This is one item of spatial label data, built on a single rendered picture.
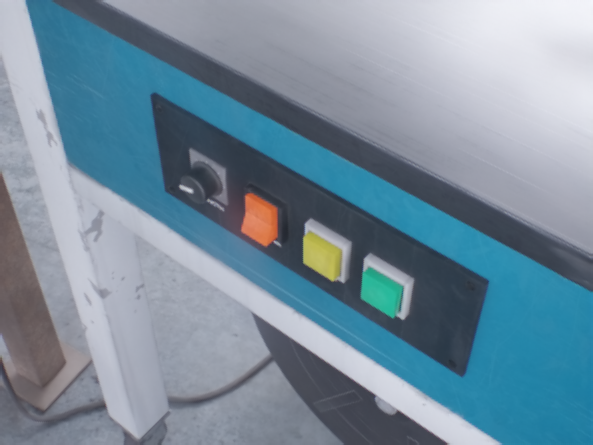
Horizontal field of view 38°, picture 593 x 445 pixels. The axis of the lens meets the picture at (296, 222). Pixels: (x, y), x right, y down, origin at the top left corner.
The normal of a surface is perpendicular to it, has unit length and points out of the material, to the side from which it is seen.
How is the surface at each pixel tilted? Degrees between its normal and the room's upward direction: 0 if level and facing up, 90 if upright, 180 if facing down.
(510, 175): 0
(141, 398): 90
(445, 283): 90
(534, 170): 0
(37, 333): 90
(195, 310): 0
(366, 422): 90
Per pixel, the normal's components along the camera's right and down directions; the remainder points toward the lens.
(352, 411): -0.63, 0.57
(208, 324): 0.00, -0.68
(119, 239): 0.78, 0.46
